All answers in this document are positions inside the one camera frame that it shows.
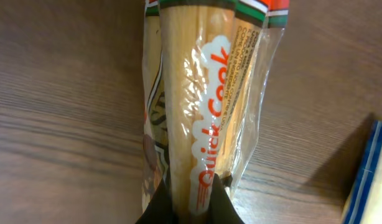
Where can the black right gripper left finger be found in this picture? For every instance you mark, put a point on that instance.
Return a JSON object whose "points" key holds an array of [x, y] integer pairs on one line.
{"points": [[159, 209]]}

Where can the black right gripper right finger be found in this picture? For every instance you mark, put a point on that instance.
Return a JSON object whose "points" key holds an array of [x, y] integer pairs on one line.
{"points": [[221, 209]]}

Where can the spaghetti pack orange ends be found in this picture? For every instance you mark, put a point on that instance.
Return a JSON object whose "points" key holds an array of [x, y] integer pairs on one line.
{"points": [[205, 67]]}

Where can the cream snack bag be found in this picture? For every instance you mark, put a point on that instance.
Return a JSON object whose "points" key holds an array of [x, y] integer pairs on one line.
{"points": [[364, 203]]}

